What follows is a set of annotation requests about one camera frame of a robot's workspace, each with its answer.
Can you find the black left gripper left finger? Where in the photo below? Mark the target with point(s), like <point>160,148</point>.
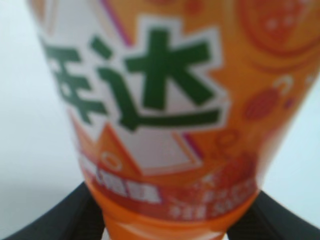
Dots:
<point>76,217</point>

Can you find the orange soda bottle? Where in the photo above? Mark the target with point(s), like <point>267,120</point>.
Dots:
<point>178,106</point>

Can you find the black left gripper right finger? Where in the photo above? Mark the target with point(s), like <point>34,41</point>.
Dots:
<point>266,219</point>

